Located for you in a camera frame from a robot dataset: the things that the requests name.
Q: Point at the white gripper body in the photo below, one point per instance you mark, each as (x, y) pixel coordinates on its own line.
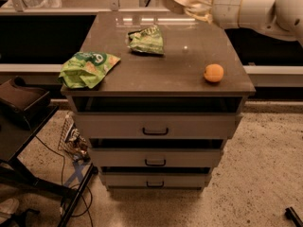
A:
(227, 8)

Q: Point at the drawer with handle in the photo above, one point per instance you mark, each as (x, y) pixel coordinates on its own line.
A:
(155, 157)
(157, 125)
(156, 180)

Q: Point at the black object floor corner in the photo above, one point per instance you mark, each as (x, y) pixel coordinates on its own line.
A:
(291, 214)

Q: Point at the bottom drawer with handle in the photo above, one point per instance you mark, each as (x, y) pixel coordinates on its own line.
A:
(156, 180)

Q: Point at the crumpled green snack bag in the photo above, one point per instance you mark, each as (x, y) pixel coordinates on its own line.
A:
(87, 69)

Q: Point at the dark brown box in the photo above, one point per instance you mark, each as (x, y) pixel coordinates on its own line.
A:
(20, 102)

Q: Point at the orange fruit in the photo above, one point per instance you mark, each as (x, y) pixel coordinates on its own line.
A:
(213, 73)

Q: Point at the top drawer with handle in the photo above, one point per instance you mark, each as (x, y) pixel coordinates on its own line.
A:
(157, 125)

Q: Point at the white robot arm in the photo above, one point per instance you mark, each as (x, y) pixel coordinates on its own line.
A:
(278, 19)

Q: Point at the grey drawer cabinet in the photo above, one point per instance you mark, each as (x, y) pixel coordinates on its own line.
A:
(171, 83)

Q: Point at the wire basket with snacks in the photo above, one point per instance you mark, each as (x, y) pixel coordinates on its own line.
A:
(71, 142)

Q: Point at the middle drawer with handle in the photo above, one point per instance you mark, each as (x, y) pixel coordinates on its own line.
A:
(155, 157)

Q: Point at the green rice chip bag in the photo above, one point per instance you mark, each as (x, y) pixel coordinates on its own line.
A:
(147, 40)

